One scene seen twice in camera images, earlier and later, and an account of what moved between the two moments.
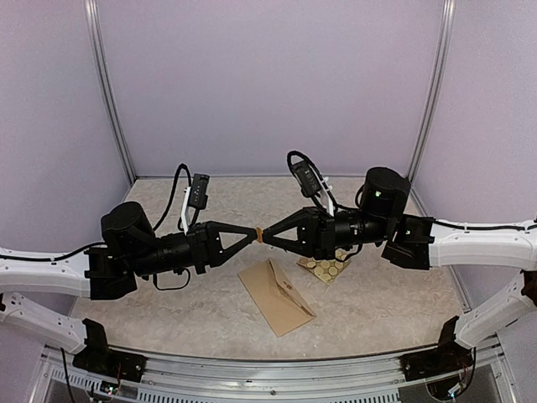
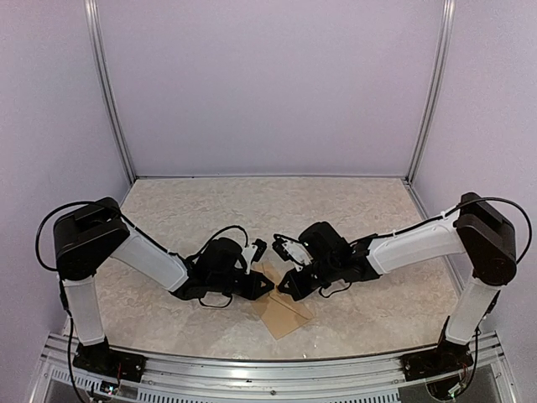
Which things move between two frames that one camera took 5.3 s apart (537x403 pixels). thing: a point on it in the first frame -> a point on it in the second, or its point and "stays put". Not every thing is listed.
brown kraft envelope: x=282 y=305 stays put
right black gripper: x=315 y=233 -> x=298 y=290
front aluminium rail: x=375 y=382 stays put
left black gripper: x=205 y=247 -> x=253 y=291
